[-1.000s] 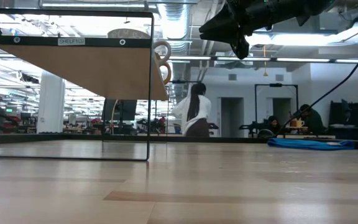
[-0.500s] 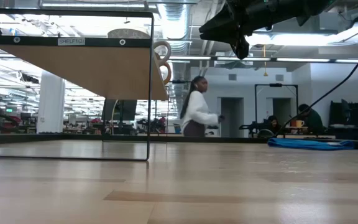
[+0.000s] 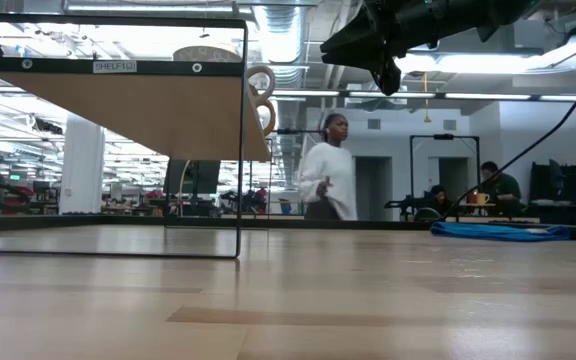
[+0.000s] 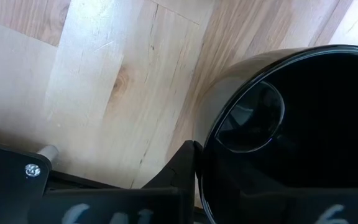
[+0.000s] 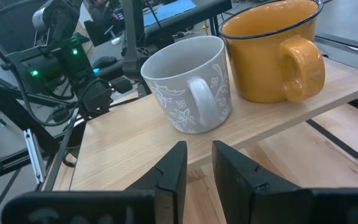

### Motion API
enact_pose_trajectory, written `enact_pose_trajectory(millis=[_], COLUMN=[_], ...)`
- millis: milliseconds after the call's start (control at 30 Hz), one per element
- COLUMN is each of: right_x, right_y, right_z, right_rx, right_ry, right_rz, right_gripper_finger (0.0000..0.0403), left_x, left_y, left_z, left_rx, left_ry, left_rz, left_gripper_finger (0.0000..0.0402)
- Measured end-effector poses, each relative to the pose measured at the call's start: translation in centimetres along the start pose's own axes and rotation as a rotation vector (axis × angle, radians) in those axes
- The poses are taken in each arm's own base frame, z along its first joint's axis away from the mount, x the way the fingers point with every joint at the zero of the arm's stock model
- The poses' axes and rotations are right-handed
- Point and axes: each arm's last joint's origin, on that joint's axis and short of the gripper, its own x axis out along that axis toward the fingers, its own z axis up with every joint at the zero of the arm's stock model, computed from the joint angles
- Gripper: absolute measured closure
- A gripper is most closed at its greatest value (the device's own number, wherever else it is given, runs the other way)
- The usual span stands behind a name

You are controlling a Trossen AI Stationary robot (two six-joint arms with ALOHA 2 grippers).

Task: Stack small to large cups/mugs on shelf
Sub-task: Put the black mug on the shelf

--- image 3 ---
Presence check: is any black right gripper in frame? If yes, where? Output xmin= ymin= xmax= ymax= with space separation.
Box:
xmin=320 ymin=0 xmax=539 ymax=97

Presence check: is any yellow enamel mug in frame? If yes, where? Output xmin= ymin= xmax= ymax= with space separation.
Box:
xmin=256 ymin=98 xmax=278 ymax=138

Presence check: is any white shelf label sticker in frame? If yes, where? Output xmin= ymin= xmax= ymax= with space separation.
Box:
xmin=92 ymin=60 xmax=138 ymax=74

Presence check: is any ceiling light strip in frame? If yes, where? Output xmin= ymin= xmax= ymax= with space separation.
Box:
xmin=270 ymin=89 xmax=342 ymax=98
xmin=347 ymin=91 xmax=437 ymax=99
xmin=445 ymin=92 xmax=532 ymax=101

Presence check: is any person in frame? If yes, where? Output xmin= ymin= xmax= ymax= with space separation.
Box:
xmin=297 ymin=112 xmax=359 ymax=222
xmin=479 ymin=160 xmax=525 ymax=217
xmin=426 ymin=184 xmax=453 ymax=217

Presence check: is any dark background monitor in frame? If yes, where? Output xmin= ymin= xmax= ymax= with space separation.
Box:
xmin=164 ymin=159 xmax=222 ymax=196

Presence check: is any blue folded cloth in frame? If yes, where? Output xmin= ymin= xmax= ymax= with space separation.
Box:
xmin=429 ymin=221 xmax=572 ymax=244

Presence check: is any black background cabinet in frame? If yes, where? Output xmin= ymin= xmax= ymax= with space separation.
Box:
xmin=527 ymin=158 xmax=576 ymax=226

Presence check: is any silver ventilation duct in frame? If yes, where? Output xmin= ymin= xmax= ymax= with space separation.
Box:
xmin=252 ymin=0 xmax=310 ymax=69

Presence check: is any black background stand frame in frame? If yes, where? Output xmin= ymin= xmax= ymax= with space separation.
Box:
xmin=409 ymin=133 xmax=482 ymax=201

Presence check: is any black table frame rail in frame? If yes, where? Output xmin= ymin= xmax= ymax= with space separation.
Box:
xmin=0 ymin=213 xmax=576 ymax=244

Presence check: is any black cable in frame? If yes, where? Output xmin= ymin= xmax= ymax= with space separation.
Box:
xmin=437 ymin=57 xmax=576 ymax=222

